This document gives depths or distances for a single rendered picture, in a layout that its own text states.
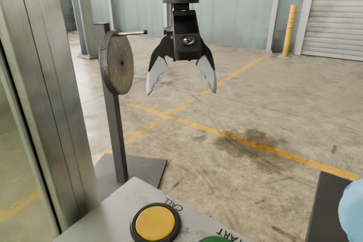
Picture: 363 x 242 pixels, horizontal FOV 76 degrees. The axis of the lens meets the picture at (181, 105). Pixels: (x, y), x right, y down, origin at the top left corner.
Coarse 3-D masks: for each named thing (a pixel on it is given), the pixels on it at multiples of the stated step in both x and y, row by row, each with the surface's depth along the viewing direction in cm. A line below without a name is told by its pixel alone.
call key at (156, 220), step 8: (152, 208) 25; (160, 208) 25; (144, 216) 24; (152, 216) 24; (160, 216) 24; (168, 216) 24; (136, 224) 23; (144, 224) 23; (152, 224) 23; (160, 224) 23; (168, 224) 23; (144, 232) 22; (152, 232) 22; (160, 232) 22; (168, 232) 22; (152, 240) 22
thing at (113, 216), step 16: (128, 192) 27; (144, 192) 27; (160, 192) 27; (96, 208) 25; (112, 208) 25; (128, 208) 25; (176, 208) 25; (192, 208) 25; (80, 224) 23; (96, 224) 23; (112, 224) 23; (128, 224) 23; (192, 224) 23; (208, 224) 23; (64, 240) 22; (80, 240) 22; (96, 240) 22; (112, 240) 22; (128, 240) 22; (176, 240) 22; (192, 240) 22
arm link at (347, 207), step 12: (360, 180) 22; (348, 192) 23; (360, 192) 21; (348, 204) 22; (360, 204) 21; (348, 216) 23; (360, 216) 22; (348, 228) 23; (360, 228) 22; (360, 240) 23
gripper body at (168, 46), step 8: (168, 0) 42; (176, 0) 42; (184, 0) 42; (192, 0) 42; (176, 8) 44; (184, 8) 44; (168, 32) 45; (168, 40) 45; (168, 48) 45; (168, 56) 48
